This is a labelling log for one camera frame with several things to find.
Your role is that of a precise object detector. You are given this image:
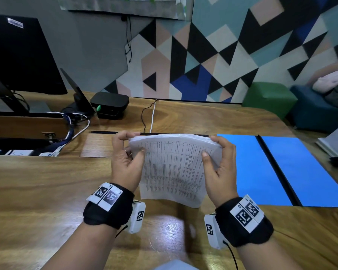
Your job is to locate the black hanging wall cable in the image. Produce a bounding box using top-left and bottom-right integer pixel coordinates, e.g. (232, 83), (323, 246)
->
(121, 15), (133, 64)

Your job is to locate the black table cable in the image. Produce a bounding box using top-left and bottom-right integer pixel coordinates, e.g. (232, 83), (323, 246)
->
(141, 100), (157, 134)

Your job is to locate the green ottoman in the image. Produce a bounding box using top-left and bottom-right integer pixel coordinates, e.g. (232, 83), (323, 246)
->
(241, 82), (298, 120)

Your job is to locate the open blue folder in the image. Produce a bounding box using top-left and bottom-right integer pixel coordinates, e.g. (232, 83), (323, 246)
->
(217, 134), (338, 208)

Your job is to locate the white looped cable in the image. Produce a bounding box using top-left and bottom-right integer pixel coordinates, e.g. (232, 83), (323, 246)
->
(45, 111), (91, 157)

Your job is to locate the thin black wrist camera cable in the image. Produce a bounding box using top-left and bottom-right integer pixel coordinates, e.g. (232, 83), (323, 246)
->
(115, 224), (129, 238)
(222, 240), (239, 270)

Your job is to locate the person's left forearm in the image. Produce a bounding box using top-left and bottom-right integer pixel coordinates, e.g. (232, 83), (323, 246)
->
(41, 220), (122, 270)

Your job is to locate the wooden cable hatch lid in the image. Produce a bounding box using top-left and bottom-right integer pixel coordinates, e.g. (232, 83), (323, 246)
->
(79, 131), (130, 158)

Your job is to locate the person's left hand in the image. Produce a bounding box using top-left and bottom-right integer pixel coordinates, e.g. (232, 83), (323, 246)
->
(111, 131), (146, 193)

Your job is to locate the stack of printed paper sheets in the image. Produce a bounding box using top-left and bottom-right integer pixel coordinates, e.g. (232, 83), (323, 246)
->
(129, 133), (223, 209)

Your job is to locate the black computer monitor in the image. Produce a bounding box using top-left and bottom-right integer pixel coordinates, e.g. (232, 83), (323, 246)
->
(0, 13), (68, 95)

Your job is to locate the blue armchair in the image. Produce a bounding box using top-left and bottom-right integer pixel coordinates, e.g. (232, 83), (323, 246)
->
(287, 84), (338, 134)

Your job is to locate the white power strip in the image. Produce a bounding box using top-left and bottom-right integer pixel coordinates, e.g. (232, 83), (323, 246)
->
(0, 149), (35, 156)

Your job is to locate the pink plush toy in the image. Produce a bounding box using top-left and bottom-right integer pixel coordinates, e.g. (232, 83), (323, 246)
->
(312, 66), (338, 95)

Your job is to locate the person's right forearm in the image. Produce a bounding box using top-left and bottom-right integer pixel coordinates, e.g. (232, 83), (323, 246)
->
(237, 235), (303, 270)

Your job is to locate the blue cable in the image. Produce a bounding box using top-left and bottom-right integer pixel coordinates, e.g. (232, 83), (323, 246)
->
(39, 113), (75, 155)

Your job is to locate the white table cable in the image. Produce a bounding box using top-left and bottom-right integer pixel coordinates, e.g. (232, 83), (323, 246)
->
(149, 100), (158, 134)

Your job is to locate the black monitor stand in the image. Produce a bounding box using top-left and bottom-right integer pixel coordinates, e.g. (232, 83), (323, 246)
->
(0, 68), (30, 114)

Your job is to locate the person's right hand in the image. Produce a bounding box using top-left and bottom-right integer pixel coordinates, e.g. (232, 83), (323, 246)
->
(202, 134), (240, 208)

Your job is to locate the black router box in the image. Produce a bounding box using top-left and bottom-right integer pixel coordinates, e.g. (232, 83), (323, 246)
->
(90, 91), (130, 120)

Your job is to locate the black wristband with marker tags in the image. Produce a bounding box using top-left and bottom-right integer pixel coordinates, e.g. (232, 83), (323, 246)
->
(215, 194), (274, 248)
(83, 182), (135, 230)

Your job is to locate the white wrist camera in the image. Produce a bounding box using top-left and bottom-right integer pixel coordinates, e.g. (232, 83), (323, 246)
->
(126, 200), (146, 234)
(204, 213), (229, 250)

